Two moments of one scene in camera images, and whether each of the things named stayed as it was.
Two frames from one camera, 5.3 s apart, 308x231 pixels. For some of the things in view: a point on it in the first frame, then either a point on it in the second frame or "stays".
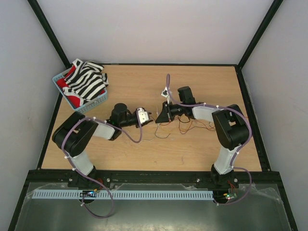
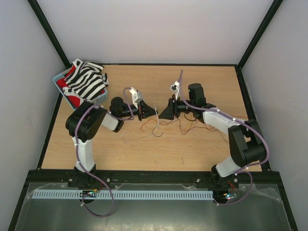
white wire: [156, 130] to [154, 131]
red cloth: [74, 101] stays
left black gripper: [142, 124] to [145, 110]
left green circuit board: [88, 193] stays
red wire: [198, 121] to [164, 124]
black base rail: [97, 177] stays
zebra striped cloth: [85, 80] stays
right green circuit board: [229, 196] stays
